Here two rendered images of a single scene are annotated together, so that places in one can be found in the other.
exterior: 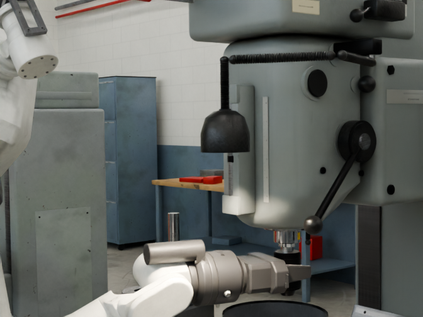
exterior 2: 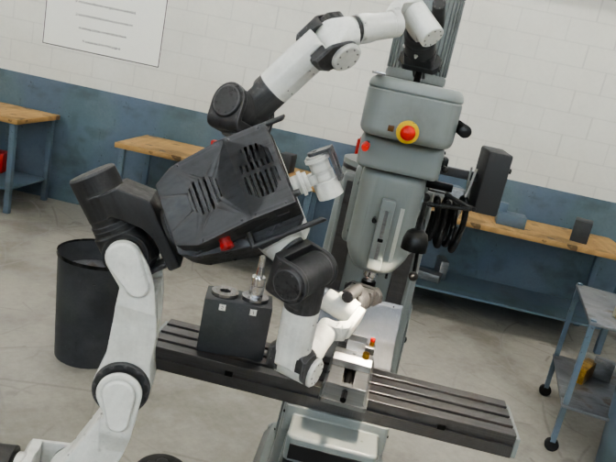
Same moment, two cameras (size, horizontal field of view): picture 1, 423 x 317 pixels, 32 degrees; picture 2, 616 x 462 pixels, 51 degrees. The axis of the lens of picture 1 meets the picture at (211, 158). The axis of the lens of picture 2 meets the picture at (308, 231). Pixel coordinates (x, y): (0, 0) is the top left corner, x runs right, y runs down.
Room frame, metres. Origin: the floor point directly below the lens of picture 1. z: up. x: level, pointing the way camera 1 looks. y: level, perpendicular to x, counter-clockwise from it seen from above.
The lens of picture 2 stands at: (0.10, 1.44, 1.89)
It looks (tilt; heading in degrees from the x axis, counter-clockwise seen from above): 15 degrees down; 313
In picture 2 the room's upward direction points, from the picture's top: 12 degrees clockwise
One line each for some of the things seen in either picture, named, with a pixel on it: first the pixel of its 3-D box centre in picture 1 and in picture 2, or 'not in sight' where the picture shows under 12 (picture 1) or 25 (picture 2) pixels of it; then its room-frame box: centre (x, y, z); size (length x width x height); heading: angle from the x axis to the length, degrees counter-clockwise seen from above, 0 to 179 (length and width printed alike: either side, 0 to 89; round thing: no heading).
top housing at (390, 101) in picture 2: not in sight; (410, 108); (1.29, -0.14, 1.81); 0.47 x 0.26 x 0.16; 129
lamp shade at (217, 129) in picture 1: (225, 130); (415, 238); (1.07, -0.02, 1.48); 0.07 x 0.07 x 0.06
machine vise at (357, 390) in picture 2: not in sight; (351, 366); (1.25, -0.11, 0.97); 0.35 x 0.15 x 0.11; 126
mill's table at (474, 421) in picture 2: not in sight; (328, 383); (1.32, -0.10, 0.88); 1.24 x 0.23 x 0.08; 39
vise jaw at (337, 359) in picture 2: not in sight; (352, 359); (1.24, -0.09, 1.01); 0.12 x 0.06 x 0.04; 36
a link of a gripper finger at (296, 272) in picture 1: (296, 273); not in sight; (1.25, -0.14, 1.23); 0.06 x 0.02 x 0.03; 114
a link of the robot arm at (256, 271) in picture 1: (240, 276); (357, 297); (1.24, -0.05, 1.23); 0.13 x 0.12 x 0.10; 24
